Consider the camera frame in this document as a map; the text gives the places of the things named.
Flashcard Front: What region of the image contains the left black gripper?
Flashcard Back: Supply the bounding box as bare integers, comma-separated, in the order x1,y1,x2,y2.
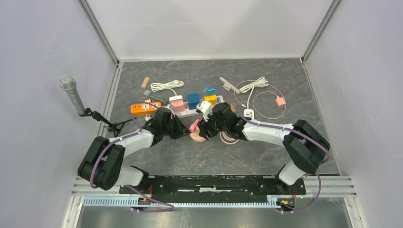
163,115,190,140

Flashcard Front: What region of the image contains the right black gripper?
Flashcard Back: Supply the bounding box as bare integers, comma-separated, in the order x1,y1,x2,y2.
196,110,229,142

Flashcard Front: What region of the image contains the pink folding extension socket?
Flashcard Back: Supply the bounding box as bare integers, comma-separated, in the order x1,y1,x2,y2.
189,119,201,134

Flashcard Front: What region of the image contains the round pink socket base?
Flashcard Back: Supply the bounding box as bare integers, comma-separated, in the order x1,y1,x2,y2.
189,132,206,143

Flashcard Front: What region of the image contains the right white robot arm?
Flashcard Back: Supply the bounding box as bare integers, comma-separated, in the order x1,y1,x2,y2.
196,101,331,194

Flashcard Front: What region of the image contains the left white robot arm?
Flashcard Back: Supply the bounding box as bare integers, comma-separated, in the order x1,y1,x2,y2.
77,107,190,194

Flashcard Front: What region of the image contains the pink white plug adapter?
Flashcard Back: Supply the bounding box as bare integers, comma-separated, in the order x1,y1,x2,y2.
169,95,185,113

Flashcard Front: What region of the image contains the orange power strip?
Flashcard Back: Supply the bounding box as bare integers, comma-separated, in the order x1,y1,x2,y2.
130,102,162,116

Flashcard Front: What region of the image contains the yellow cube adapter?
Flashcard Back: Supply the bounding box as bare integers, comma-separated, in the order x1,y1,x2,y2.
204,95,217,106

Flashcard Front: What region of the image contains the small white power strip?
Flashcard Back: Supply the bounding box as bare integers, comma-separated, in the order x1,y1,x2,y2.
243,109,255,119

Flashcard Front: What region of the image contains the long white power strip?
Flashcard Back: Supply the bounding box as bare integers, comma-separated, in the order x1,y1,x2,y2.
163,95,226,119

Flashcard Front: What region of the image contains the light blue adapter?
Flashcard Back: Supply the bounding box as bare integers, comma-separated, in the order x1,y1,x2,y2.
203,88,217,96

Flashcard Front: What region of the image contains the blue cube adapter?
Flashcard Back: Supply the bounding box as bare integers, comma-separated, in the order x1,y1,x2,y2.
187,93,200,110

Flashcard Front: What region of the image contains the gray black flat tool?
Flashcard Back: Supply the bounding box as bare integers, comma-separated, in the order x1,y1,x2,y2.
143,90,167,103

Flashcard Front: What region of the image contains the small brown wooden block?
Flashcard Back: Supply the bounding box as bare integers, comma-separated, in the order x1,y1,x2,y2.
141,77,150,89

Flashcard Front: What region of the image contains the pink square charger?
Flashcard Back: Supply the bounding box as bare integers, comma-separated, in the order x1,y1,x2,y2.
275,97,286,107

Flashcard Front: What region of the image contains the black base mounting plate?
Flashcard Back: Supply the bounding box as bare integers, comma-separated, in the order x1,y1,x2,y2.
136,175,306,203

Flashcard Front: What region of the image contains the silver microphone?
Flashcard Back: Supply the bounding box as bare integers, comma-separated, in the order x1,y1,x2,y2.
59,75,86,115

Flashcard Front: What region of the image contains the pink coiled cable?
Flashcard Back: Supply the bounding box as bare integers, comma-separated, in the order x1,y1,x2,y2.
220,131,240,146

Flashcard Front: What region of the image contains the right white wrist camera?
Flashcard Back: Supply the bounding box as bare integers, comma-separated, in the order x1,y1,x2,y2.
196,101,213,122

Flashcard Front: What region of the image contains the thin pink usb cable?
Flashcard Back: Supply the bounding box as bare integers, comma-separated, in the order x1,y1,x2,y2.
233,80,287,121

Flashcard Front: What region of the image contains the white coiled cord with plug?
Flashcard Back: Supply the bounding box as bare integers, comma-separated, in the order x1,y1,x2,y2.
150,79,184,96

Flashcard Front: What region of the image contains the white bundled power cord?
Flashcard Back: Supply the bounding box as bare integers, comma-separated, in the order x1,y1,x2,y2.
239,76,270,111

